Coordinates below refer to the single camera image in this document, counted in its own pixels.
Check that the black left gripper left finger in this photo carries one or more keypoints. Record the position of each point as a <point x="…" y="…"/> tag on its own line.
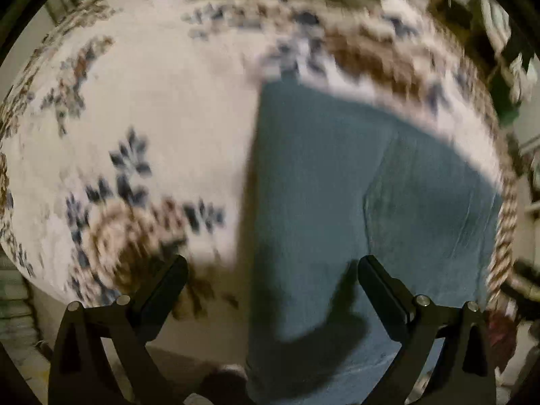
<point x="80" y="372"/>

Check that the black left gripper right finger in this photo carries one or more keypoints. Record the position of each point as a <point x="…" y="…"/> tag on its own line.
<point x="464" y="372"/>

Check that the blue denim pants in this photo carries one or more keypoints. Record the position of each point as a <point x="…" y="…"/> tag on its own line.
<point x="336" y="181"/>

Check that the floral fleece bed blanket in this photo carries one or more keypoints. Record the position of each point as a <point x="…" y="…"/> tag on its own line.
<point x="132" y="128"/>

